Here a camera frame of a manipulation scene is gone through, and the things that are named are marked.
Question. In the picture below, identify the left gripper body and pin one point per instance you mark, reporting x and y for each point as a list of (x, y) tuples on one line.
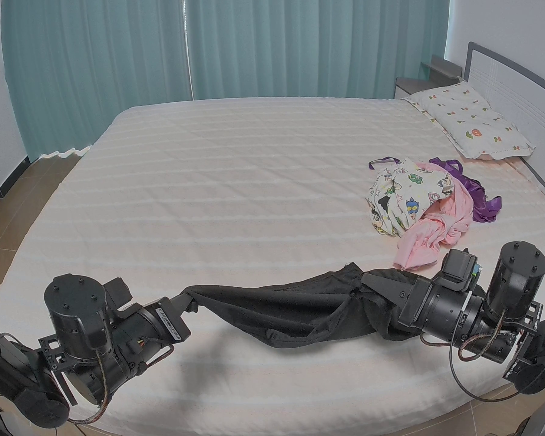
[(150, 323)]

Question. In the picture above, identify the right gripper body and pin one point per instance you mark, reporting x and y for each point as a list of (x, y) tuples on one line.
[(445, 309)]

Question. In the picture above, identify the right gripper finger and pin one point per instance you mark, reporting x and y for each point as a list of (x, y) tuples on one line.
[(386, 284)]

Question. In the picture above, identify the black trousers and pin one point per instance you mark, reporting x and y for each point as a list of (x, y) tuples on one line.
[(290, 307)]

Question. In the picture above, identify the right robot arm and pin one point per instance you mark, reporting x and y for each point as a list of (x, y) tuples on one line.
[(517, 279)]

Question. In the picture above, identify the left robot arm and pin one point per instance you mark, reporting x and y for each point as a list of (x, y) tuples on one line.
[(72, 316)]

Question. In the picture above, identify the bed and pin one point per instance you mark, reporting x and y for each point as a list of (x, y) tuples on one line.
[(236, 175)]

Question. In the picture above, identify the pink garment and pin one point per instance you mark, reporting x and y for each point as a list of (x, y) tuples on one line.
[(440, 230)]

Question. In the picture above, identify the white printed garment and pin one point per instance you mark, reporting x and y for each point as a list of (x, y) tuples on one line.
[(404, 193)]

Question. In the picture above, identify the purple garment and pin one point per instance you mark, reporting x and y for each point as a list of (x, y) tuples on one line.
[(479, 193)]

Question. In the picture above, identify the white printed pillow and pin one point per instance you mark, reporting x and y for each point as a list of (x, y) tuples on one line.
[(472, 116)]

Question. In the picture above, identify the white curtain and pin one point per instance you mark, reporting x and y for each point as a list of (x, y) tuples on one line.
[(63, 153)]

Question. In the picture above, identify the grey white bedside table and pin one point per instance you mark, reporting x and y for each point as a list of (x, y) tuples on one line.
[(411, 86)]

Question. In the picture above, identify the blue-green curtain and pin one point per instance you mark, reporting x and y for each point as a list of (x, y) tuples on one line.
[(95, 61), (318, 34)]

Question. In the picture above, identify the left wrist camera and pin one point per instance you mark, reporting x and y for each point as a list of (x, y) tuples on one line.
[(118, 291)]

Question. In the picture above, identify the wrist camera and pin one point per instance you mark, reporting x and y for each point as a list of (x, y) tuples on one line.
[(118, 291), (458, 266)]

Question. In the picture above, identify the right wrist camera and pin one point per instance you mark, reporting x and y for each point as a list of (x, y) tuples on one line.
[(458, 266)]

